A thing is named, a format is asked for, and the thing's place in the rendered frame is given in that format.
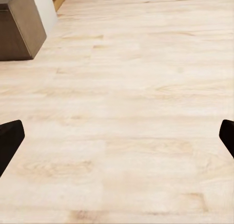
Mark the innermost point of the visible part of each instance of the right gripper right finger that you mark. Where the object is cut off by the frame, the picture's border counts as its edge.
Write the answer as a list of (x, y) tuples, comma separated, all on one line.
[(226, 135)]

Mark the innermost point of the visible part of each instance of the cabinet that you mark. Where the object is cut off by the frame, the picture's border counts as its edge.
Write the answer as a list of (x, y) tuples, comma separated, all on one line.
[(21, 30)]

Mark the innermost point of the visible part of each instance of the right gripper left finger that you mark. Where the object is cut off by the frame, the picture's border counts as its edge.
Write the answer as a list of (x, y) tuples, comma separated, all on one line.
[(11, 136)]

